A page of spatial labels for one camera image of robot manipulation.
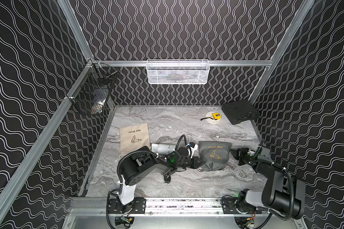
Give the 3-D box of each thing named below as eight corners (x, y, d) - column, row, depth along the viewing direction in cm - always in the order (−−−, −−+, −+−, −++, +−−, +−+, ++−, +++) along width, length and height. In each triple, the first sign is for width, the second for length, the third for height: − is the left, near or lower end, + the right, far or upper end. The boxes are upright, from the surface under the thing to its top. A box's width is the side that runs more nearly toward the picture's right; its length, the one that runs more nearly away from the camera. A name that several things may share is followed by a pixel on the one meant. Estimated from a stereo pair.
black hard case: (233, 125, 111) (236, 120, 105) (221, 109, 122) (223, 103, 117) (258, 118, 115) (262, 113, 110) (244, 103, 126) (247, 98, 121)
